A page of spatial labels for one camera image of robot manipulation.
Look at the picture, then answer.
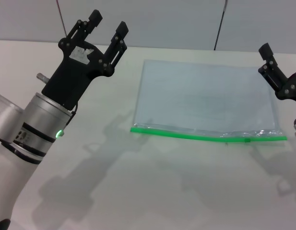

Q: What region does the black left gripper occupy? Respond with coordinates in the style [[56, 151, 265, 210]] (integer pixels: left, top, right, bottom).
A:
[[41, 9, 130, 111]]

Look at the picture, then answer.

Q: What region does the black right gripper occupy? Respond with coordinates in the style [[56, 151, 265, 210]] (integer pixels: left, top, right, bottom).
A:
[[257, 42, 296, 106]]

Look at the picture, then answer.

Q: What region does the clear document bag green zipper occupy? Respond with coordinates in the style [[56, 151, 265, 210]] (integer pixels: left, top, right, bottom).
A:
[[130, 59, 288, 145]]

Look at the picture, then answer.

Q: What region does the silver left arm cable connector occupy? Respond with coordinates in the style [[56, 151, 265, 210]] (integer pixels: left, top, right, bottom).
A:
[[36, 73, 51, 85]]

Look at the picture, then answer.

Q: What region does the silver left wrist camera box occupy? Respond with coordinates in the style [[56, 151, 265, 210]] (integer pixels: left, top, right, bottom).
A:
[[0, 91, 25, 144]]

